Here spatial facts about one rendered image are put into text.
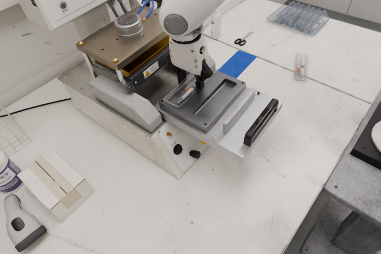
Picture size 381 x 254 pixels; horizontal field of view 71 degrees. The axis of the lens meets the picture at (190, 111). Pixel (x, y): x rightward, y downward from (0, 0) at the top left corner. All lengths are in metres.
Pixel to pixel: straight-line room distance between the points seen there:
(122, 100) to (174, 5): 0.36
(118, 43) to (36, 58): 0.62
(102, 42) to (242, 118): 0.45
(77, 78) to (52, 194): 0.40
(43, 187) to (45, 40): 0.68
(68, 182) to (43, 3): 0.49
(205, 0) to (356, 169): 0.71
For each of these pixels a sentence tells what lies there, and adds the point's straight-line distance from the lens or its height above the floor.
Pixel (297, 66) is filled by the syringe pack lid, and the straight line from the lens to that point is 1.25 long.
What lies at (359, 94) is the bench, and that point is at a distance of 1.23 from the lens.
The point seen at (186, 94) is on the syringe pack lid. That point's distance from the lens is 0.75.
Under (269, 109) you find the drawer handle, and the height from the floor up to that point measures 1.01.
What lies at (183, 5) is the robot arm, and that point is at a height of 1.30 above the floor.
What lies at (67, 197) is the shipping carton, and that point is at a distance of 0.87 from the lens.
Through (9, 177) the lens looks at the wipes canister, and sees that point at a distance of 1.02.
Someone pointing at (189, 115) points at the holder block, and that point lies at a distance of 0.71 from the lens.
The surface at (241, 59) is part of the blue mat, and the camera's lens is 1.29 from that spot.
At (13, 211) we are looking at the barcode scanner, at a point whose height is 0.83.
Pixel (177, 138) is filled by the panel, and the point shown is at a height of 0.86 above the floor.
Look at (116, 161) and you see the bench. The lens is 0.97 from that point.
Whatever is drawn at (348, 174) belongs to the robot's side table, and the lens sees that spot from 0.98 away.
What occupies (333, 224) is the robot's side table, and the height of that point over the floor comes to 0.01.
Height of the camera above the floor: 1.53
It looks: 48 degrees down
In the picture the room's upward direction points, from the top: 7 degrees counter-clockwise
